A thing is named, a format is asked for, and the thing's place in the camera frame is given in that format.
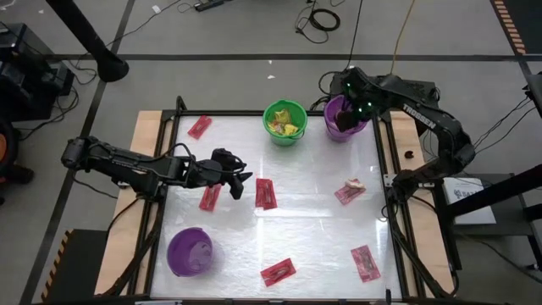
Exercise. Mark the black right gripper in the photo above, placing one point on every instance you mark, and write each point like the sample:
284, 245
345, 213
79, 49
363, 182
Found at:
362, 93

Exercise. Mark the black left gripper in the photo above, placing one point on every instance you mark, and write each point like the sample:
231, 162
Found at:
205, 173

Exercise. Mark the red candy packet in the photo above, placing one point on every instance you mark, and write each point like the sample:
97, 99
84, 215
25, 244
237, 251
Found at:
278, 272
200, 127
347, 195
271, 203
209, 200
261, 190
365, 263

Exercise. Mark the yellow sour candy packet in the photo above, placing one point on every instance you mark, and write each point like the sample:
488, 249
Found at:
274, 127
282, 115
291, 129

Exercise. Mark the white Whoppers candy packet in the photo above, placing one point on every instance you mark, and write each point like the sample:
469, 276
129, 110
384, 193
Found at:
355, 184

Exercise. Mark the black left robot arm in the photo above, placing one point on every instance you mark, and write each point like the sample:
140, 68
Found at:
127, 163

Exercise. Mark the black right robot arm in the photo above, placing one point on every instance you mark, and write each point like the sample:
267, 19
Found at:
427, 120

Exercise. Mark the purple halloween bucket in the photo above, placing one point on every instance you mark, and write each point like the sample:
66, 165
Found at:
330, 123
190, 254

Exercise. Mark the green halloween bucket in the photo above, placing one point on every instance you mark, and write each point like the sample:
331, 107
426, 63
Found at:
285, 142

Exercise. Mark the black computer case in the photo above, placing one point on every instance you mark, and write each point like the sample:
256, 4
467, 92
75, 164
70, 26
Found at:
419, 91

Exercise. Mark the plywood board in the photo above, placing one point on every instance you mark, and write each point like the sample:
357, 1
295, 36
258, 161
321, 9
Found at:
423, 237
120, 237

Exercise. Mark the white labelled box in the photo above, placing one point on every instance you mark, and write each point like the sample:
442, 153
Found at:
468, 203

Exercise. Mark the black metal beam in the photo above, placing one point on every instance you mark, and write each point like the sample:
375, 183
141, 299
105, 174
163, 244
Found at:
499, 190

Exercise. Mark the black power strip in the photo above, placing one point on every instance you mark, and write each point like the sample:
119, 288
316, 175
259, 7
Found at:
208, 5

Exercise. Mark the black mat orange stripes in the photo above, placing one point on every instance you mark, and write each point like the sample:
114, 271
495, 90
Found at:
80, 262
525, 21

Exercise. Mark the black pole stand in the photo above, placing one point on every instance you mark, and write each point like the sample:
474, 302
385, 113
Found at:
89, 38

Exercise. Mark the black orange wheeled device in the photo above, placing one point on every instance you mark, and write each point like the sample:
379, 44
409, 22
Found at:
8, 169

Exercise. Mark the black equipment cart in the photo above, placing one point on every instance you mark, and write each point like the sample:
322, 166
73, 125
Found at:
29, 76

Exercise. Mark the black table frame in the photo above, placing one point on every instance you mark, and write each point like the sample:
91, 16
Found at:
381, 161

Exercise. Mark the silver metal bracket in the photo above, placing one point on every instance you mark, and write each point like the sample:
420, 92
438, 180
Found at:
388, 180

